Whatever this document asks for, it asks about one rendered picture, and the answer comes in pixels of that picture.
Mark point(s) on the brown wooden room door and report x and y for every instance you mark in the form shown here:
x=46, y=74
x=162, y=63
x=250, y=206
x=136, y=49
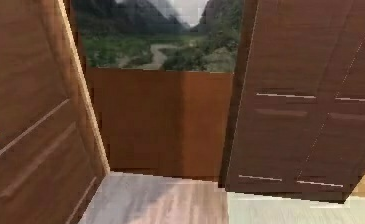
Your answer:
x=33, y=100

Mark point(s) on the window with mountain view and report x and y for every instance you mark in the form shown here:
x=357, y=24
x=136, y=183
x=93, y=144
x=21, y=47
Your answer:
x=160, y=33

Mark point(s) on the dark brown wooden cupboard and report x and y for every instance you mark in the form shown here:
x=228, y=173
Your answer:
x=296, y=100

